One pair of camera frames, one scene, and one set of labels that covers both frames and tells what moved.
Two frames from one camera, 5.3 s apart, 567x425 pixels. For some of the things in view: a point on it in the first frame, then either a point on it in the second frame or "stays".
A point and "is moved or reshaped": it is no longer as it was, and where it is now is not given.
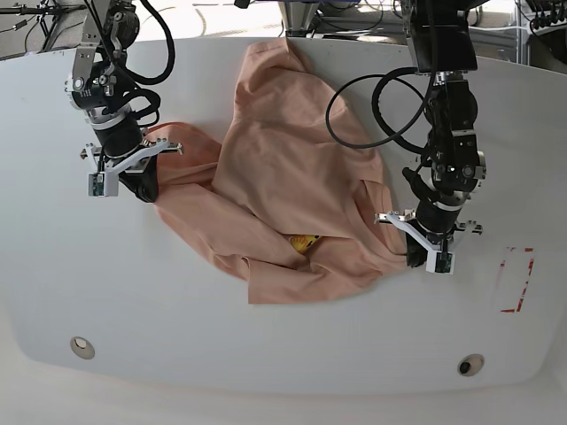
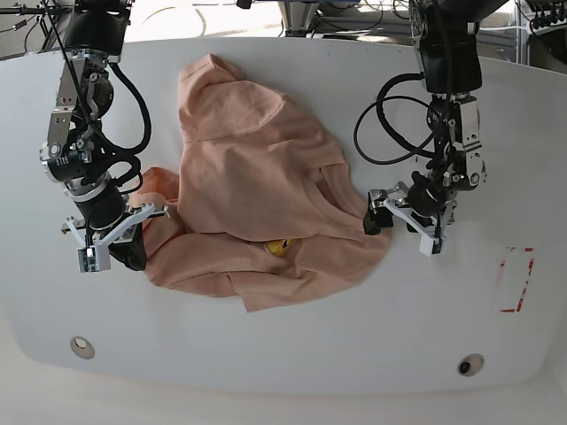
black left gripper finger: (143, 184) -> (133, 254)
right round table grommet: (470, 365) stays
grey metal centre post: (297, 16) stays
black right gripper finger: (416, 253) -> (376, 219)
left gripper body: (119, 146) -> (97, 231)
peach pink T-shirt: (294, 197) is moved or reshaped
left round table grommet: (82, 348) stays
